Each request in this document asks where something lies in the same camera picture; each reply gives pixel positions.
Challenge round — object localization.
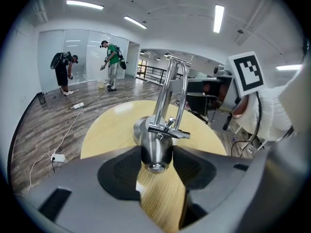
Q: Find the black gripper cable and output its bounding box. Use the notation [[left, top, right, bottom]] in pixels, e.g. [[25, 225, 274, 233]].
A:
[[230, 91, 264, 158]]

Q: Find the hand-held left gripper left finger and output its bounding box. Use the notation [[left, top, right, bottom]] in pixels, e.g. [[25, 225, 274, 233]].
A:
[[26, 145, 171, 233]]

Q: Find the chrome desk lamp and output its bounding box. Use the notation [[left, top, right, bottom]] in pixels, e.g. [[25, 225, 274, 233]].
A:
[[132, 54, 194, 175]]

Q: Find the ceiling light bar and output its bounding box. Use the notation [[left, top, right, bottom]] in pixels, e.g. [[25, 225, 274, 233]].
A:
[[123, 16, 148, 30], [66, 0, 105, 10], [276, 64, 303, 71], [213, 4, 225, 34]]

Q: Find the black metal railing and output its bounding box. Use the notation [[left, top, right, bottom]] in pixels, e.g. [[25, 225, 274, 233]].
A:
[[136, 65, 183, 86]]

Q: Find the white floor cable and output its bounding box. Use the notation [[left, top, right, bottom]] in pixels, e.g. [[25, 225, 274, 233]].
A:
[[26, 107, 84, 195]]

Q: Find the black floor cable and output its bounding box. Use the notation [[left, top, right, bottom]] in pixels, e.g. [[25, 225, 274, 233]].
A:
[[59, 87, 110, 108]]

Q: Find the white door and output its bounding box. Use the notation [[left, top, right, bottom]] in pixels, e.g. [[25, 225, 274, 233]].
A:
[[124, 41, 141, 78]]

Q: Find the frosted glass partition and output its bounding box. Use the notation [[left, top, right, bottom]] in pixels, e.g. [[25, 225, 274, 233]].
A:
[[38, 29, 130, 92]]

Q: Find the round wooden table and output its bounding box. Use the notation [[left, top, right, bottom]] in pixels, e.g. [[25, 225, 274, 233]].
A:
[[80, 100, 228, 233]]

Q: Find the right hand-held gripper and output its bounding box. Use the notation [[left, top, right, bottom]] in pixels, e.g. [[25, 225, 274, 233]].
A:
[[169, 51, 266, 131]]

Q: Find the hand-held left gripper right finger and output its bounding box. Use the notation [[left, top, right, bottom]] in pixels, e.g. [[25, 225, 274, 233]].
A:
[[173, 145, 276, 231]]

